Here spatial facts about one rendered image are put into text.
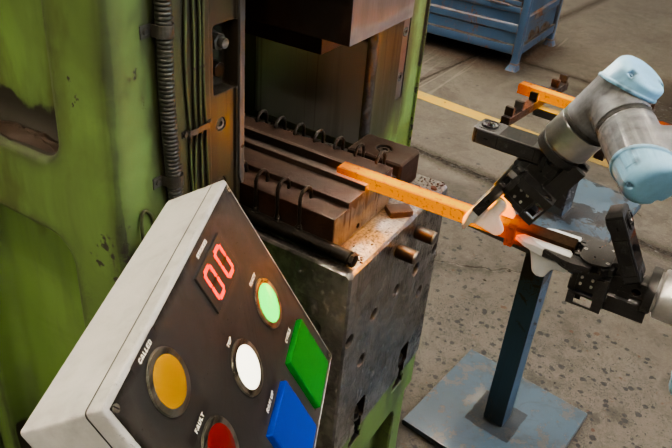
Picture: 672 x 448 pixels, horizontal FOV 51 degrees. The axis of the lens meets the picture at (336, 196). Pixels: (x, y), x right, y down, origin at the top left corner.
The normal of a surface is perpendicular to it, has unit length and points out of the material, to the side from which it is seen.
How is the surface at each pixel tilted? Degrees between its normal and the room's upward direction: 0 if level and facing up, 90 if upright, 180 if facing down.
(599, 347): 0
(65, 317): 90
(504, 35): 89
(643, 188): 109
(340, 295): 90
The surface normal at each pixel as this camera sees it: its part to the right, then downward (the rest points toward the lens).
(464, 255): 0.07, -0.85
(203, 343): 0.89, -0.32
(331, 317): -0.53, 0.40
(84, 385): -0.43, -0.80
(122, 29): 0.85, 0.33
